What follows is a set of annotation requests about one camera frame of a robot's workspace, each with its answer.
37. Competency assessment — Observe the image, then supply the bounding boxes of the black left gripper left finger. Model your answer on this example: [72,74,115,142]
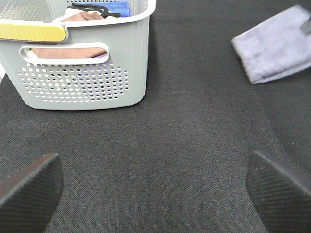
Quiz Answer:
[0,153,64,233]

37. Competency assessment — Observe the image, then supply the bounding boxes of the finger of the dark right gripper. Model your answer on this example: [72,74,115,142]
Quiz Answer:
[300,17,311,35]

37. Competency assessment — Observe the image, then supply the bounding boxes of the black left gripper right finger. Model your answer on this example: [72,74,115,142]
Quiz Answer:
[245,150,311,233]

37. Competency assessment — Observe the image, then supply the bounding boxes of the lavender towel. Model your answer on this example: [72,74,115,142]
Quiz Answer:
[231,5,311,84]

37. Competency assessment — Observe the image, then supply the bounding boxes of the black table mat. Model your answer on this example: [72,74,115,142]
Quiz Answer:
[0,0,311,233]

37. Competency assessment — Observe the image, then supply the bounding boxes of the brown towel in basket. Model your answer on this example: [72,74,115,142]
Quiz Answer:
[28,8,106,59]

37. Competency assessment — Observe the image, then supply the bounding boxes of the grey perforated laundry basket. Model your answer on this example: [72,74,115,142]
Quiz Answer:
[0,0,156,110]

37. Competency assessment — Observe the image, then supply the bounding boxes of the blue towel in basket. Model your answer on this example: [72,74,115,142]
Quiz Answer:
[105,0,132,17]

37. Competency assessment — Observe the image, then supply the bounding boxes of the yellow ribbed basket handle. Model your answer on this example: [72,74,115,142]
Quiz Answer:
[0,23,67,42]

